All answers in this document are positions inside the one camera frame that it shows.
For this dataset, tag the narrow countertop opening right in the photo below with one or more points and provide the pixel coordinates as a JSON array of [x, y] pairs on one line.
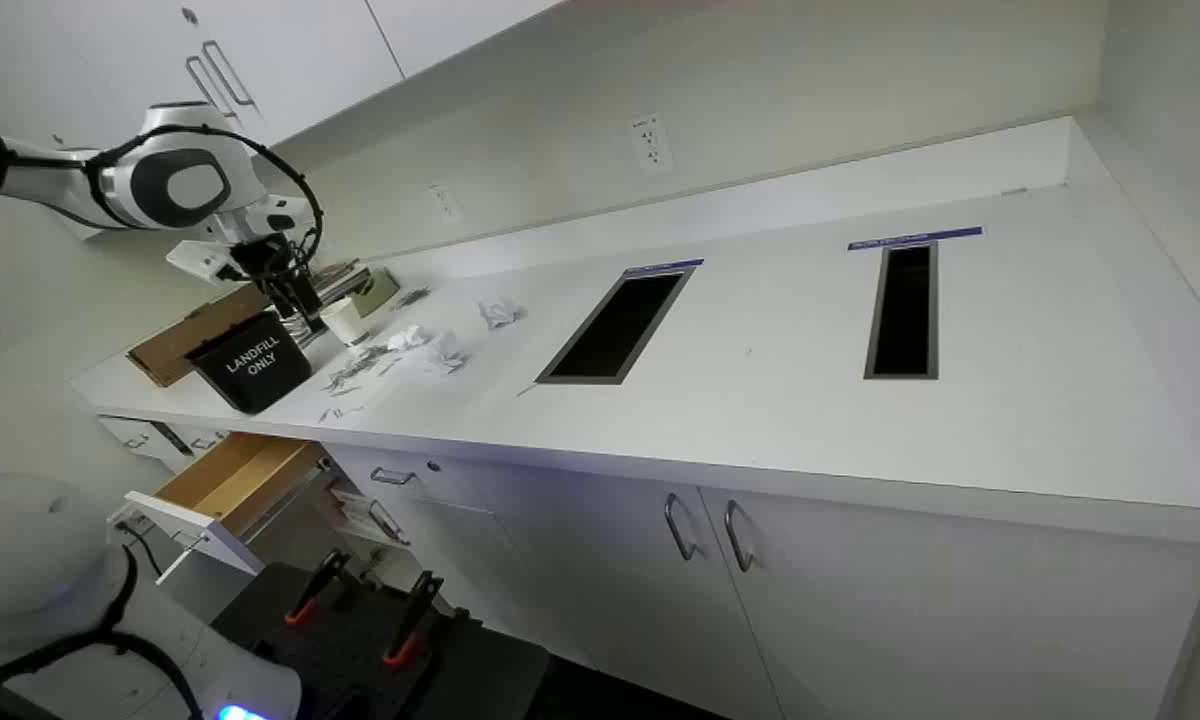
[[907, 324]]

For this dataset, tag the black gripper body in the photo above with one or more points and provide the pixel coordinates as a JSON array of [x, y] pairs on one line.
[[281, 276]]

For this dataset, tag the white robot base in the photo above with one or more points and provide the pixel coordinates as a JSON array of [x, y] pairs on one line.
[[87, 635]]

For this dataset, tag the cabinet door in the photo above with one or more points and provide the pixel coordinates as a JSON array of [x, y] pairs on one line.
[[587, 564], [872, 613]]

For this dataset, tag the purple tape strip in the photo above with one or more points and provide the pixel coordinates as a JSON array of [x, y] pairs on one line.
[[919, 236]]

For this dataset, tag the black cart with clamps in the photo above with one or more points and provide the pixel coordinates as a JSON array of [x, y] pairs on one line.
[[378, 652]]

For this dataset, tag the crumpled white paper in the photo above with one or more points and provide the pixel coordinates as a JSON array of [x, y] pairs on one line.
[[497, 314]]

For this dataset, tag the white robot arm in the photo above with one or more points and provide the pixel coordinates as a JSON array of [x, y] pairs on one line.
[[190, 173]]

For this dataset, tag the black landfill sign bin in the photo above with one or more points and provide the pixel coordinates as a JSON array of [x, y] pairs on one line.
[[255, 364]]

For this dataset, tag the open wooden drawer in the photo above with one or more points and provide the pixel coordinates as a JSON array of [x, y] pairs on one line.
[[229, 492]]

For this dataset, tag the upper white cabinet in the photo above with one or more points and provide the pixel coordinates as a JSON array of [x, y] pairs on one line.
[[82, 72]]

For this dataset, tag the metal handle door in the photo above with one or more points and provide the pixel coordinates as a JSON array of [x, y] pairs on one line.
[[680, 527], [738, 534]]

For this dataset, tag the rectangular countertop opening left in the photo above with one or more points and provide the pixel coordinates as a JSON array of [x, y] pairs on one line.
[[623, 324]]

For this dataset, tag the white wall outlet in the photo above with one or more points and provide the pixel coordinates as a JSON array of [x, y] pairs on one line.
[[651, 147]]

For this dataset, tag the brown cardboard box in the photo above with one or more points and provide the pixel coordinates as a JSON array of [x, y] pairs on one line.
[[164, 352]]

